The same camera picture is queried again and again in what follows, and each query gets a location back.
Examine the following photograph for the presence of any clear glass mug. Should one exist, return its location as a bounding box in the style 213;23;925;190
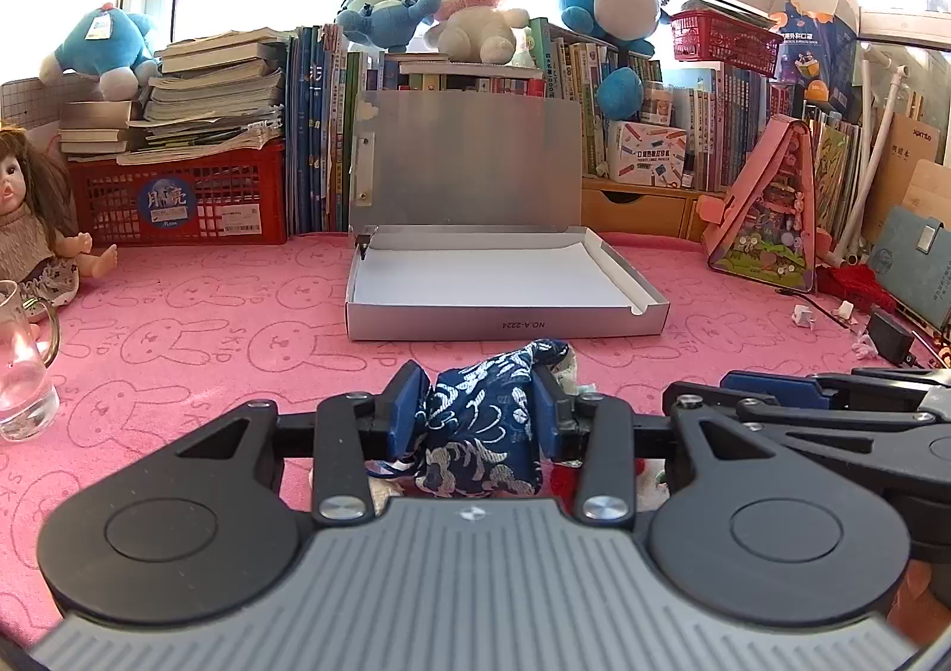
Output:
0;280;61;442

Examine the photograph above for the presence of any blue thin books row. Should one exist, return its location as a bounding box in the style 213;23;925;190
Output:
284;23;348;235

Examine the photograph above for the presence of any red basket upper right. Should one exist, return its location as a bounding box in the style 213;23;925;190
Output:
670;10;783;77

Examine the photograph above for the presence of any row of upright books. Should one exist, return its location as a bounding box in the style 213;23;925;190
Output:
525;17;792;191

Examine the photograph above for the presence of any pink triangular toy house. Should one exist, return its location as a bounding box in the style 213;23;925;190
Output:
695;116;815;293

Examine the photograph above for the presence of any blue plush ball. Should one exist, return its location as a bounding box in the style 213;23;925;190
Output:
596;67;643;121

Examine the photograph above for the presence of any wooden board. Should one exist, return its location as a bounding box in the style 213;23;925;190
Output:
901;159;951;230

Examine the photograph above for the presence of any red plastic basket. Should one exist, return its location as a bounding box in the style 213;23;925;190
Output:
70;141;287;246

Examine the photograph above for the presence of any teal notebook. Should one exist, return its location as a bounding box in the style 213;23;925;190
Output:
869;206;951;332

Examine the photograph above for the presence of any silver open cardboard box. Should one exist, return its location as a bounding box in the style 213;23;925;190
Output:
345;90;669;341

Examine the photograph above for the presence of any blue floral fabric pouch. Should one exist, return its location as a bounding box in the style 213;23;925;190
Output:
366;338;571;497

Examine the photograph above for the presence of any small white plug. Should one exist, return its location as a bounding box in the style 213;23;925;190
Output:
835;301;854;322

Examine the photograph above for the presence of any stack of books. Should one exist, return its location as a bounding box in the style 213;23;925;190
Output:
58;29;287;166

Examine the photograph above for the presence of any small white crumpled paper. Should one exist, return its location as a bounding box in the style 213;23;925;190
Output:
792;304;814;330

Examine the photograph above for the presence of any red cloth right side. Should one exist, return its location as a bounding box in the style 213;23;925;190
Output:
815;264;898;314

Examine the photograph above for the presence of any black power adapter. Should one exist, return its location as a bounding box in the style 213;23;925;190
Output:
865;305;914;367

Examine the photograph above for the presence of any brown haired baby doll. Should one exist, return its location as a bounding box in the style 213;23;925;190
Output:
0;127;119;319

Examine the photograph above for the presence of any wooden drawer organizer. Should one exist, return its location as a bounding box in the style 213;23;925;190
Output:
582;177;706;241

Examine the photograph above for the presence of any blue plush toy left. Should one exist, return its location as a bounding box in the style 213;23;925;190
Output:
39;3;159;101

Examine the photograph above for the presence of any blue elephant plush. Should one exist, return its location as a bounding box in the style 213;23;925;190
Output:
335;0;442;53

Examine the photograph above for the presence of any green checked fabric doll dress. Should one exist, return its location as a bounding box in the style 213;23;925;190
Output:
550;346;598;396

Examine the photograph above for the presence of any red crocheted knit item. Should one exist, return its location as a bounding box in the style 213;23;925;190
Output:
548;458;653;512

